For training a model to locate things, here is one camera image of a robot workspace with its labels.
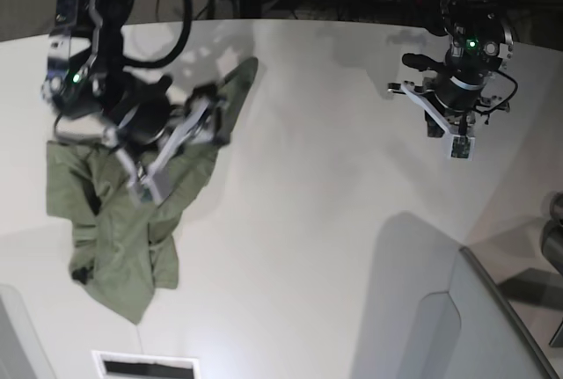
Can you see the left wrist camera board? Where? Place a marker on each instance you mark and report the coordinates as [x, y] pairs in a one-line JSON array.
[[461, 147]]

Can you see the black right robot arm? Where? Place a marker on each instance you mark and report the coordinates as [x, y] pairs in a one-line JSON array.
[[89, 74]]

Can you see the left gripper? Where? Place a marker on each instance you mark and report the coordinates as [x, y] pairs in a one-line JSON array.
[[453, 101]]

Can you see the grey metal cylinder stand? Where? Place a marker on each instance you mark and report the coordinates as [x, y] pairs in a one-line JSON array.
[[551, 238]]

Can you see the green t-shirt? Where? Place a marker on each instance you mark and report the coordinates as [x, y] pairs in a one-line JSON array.
[[123, 252]]

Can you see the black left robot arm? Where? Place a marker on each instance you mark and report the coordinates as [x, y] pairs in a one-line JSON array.
[[480, 43]]

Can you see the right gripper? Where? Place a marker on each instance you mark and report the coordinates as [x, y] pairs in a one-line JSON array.
[[136, 113]]

